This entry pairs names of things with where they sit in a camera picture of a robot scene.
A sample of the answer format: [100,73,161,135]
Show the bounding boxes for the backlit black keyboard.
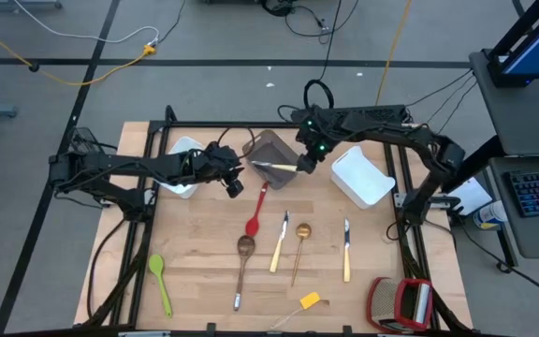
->
[506,168,539,218]

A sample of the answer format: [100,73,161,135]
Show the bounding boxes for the black perforated metal box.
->
[69,126,106,156]
[291,104,410,125]

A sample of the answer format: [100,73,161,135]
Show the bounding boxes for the green silicone spoon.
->
[147,253,174,320]

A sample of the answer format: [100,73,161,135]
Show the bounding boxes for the yellow floor extension cable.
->
[0,13,157,88]

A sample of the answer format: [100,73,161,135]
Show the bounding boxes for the black floor cable bundle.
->
[259,0,359,46]

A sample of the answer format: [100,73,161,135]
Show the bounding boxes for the red box grater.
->
[365,276,435,335]

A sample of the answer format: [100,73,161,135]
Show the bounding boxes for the white floor cable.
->
[10,0,161,46]

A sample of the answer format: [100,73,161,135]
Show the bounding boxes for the red silicone spoon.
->
[244,181,270,238]

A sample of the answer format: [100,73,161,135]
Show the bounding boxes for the white labelled bottle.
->
[472,199,510,231]

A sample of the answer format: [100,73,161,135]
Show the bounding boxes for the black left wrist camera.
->
[225,179,246,199]

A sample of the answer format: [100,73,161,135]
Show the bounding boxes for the yellow hanging cable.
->
[373,0,414,107]

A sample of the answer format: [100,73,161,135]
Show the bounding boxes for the gold metal spoon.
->
[289,222,313,288]

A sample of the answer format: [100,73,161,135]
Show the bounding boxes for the white paper sheet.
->
[445,176,494,217]

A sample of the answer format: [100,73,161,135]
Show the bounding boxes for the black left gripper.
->
[187,142,245,183]

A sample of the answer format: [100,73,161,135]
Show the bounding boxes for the grey keyboard desk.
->
[488,155,539,260]

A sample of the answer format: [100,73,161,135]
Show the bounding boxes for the yellow spatula clear handle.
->
[269,291,331,331]

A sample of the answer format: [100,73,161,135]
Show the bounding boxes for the grey plastic bin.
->
[241,129,301,192]

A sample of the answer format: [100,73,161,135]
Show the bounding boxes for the black cable coil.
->
[302,78,335,111]

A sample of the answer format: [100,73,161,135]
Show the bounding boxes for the black hanging cable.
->
[318,0,344,81]

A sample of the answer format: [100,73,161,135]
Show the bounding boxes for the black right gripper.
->
[296,106,345,175]

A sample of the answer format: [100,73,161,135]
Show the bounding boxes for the dark wooden spoon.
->
[232,234,257,313]

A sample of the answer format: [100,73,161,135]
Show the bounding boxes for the cream-handled table knife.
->
[250,160,299,173]
[342,217,353,284]
[269,210,291,274]

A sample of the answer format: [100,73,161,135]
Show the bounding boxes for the white plastic bin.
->
[155,135,207,200]
[329,144,398,211]

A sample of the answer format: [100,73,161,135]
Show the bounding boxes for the black table frame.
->
[75,105,474,337]

